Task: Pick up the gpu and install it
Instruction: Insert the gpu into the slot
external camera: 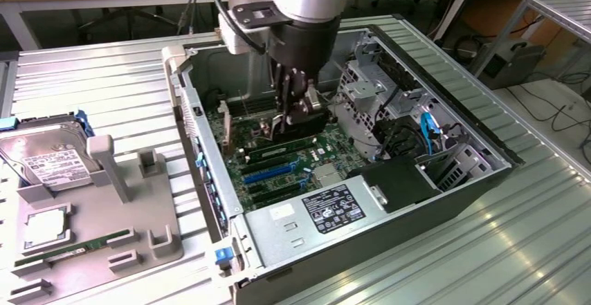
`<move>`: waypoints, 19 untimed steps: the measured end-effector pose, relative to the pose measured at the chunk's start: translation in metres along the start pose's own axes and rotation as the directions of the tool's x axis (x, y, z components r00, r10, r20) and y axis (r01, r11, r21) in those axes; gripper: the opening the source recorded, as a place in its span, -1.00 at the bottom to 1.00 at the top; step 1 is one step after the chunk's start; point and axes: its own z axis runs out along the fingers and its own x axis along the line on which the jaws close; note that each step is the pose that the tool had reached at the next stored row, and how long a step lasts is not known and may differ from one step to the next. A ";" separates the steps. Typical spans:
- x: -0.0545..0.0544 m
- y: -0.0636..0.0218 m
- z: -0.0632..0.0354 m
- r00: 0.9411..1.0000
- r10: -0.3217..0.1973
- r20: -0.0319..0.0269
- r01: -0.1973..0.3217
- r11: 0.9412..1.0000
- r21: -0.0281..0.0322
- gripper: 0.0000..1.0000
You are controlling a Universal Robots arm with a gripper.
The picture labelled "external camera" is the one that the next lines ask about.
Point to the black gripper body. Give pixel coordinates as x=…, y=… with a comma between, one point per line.
x=305, y=45

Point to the black RAM slot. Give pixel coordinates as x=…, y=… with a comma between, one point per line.
x=255, y=108
x=253, y=104
x=251, y=100
x=257, y=111

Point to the metal socket cover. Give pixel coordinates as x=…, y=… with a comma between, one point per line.
x=278, y=125

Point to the metal disk bay cage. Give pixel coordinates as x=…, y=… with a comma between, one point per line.
x=365, y=94

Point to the CPU socket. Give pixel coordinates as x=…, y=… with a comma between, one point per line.
x=259, y=132

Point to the green RAM stick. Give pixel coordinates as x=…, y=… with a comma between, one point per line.
x=282, y=147
x=64, y=251

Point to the metal rear port block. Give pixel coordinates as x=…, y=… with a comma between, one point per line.
x=226, y=128

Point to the black expansion slot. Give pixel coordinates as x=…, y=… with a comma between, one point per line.
x=275, y=186
x=266, y=166
x=279, y=196

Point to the silver chipset heatsink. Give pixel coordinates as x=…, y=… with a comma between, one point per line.
x=326, y=173

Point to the blue expansion slot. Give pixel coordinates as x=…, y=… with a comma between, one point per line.
x=270, y=174

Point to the green motherboard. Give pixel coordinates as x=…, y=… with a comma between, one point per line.
x=277, y=194

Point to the black plastic cover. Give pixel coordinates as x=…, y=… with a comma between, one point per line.
x=397, y=180

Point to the black chair base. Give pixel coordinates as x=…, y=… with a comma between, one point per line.
x=134, y=16

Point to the silver power supply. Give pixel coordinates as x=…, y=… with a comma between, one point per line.
x=286, y=236

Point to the open PC case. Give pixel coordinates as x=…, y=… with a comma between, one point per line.
x=393, y=242

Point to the blue case latch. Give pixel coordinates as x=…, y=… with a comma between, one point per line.
x=223, y=254

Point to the grey parts rack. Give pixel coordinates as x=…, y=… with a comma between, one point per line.
x=92, y=222

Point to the hard disk with label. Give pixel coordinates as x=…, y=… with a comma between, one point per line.
x=42, y=156

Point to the silver CPU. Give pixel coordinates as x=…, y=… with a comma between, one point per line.
x=44, y=229

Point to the wrist camera with grey mount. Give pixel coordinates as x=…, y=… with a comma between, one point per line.
x=241, y=38

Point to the blue disk carrier bracket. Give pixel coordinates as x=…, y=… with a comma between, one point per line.
x=86, y=125

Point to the aluminium profile frame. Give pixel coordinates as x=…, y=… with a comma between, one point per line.
x=554, y=11

